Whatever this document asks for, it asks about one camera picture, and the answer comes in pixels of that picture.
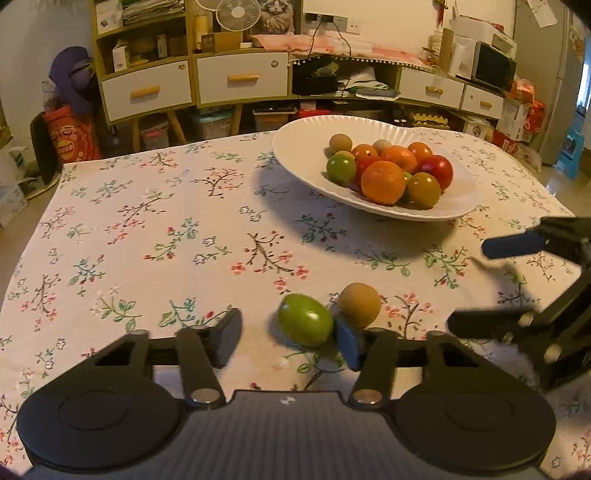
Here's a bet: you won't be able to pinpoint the clear storage box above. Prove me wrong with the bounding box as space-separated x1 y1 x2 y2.
189 111 234 140
252 106 296 132
139 117 171 151

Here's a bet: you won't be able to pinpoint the white ribbed plate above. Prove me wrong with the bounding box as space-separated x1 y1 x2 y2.
271 115 478 223

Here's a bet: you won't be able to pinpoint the black folding chair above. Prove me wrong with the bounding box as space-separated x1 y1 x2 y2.
30 113 63 185

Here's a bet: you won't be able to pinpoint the red gift boxes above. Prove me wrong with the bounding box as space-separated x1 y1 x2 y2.
492 129 522 155

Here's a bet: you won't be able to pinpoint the large orange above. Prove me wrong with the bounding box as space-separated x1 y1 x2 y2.
379 145 419 174

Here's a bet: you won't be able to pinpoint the yellow egg cartons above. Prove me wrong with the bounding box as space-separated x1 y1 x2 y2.
411 113 451 131

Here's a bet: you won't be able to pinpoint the white plastic bag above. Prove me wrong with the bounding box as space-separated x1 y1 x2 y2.
0 145 33 227

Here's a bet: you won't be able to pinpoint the low wooden sideboard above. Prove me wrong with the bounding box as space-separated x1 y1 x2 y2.
288 51 506 130

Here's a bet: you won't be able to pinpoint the wooden shelf cabinet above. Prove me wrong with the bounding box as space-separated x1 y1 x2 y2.
92 0 291 153

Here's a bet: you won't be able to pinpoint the black charger cable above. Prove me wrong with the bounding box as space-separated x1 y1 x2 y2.
307 18 347 93

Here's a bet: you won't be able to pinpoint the small red tomato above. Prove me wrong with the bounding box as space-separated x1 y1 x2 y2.
355 157 382 185

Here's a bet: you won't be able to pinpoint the purple plush toy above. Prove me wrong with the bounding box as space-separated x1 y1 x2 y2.
48 46 100 118

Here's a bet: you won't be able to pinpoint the large red tomato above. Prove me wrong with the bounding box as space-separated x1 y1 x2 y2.
418 154 454 192

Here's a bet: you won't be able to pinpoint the stack of papers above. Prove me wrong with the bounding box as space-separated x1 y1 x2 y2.
121 0 186 26

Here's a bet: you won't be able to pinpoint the white appliance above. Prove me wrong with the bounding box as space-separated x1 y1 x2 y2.
450 37 481 81

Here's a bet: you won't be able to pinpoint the black box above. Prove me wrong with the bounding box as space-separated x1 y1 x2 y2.
292 69 340 95

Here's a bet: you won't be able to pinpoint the grey refrigerator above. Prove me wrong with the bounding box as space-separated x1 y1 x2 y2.
512 0 591 167

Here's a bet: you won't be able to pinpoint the cat picture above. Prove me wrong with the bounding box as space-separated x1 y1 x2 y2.
259 0 296 34

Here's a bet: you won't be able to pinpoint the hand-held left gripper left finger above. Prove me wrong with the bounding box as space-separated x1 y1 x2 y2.
95 307 244 409

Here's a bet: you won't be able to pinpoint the white drawer wooden handle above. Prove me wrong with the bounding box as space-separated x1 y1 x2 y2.
461 85 504 121
100 60 192 123
399 68 465 109
196 52 289 106

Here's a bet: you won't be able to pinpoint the white printed box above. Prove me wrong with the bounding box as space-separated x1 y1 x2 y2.
457 117 492 141

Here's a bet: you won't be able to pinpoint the pink cloth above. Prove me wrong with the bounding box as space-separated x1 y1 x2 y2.
249 33 444 70

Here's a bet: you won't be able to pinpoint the small orange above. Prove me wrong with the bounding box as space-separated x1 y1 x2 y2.
361 160 407 206

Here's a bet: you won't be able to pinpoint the floral tablecloth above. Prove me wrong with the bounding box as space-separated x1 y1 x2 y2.
0 131 591 476

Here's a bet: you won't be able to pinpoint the orange printed bag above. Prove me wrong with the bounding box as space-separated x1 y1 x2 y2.
42 105 101 164

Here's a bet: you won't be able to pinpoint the white carton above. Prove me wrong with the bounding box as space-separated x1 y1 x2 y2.
496 99 532 141

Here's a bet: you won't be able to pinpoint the black microwave oven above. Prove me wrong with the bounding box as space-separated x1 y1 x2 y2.
471 41 518 93

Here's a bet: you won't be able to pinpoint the blue plastic stool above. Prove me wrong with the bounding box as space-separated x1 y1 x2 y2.
556 127 587 181

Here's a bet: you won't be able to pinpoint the green lime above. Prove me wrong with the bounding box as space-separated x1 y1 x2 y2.
326 154 357 182

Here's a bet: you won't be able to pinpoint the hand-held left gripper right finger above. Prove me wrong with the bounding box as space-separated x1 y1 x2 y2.
335 318 481 409

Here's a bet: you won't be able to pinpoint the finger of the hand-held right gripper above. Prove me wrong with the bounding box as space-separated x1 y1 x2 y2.
447 277 591 365
481 215 591 266

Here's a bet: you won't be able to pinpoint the brown green jujube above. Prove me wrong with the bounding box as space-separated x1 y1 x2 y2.
406 172 441 209

